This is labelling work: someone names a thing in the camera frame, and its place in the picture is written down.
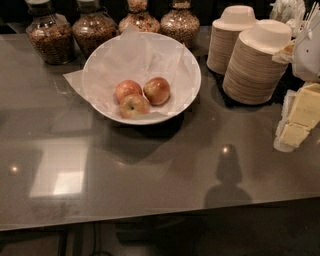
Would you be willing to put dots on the white bowl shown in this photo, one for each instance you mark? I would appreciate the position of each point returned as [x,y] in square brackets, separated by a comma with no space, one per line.
[186,86]

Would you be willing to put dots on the leftmost glass cereal jar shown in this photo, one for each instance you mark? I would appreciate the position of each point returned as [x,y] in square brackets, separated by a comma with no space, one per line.
[50,33]

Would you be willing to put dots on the front red yellow apple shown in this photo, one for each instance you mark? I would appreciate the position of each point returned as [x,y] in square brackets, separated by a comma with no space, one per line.
[133,105]

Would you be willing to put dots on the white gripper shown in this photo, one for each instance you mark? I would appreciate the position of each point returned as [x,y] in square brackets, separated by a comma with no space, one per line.
[308,58]

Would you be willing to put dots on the white paper liner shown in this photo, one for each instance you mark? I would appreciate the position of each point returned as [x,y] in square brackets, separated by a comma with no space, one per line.
[133,60]

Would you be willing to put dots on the glass cereal jar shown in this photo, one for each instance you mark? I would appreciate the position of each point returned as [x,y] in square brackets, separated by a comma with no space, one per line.
[139,17]
[50,33]
[94,27]
[180,23]

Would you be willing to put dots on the rear stack paper bowls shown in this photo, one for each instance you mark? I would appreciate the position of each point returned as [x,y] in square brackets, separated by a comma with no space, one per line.
[224,34]

